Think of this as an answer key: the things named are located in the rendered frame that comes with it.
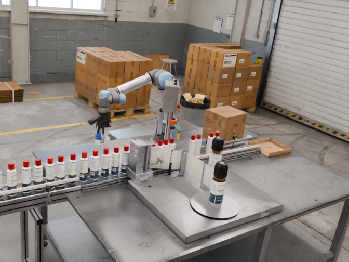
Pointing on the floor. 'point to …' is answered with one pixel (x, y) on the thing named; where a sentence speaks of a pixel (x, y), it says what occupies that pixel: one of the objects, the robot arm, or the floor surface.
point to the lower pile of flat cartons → (11, 92)
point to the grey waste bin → (193, 116)
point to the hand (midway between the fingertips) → (99, 137)
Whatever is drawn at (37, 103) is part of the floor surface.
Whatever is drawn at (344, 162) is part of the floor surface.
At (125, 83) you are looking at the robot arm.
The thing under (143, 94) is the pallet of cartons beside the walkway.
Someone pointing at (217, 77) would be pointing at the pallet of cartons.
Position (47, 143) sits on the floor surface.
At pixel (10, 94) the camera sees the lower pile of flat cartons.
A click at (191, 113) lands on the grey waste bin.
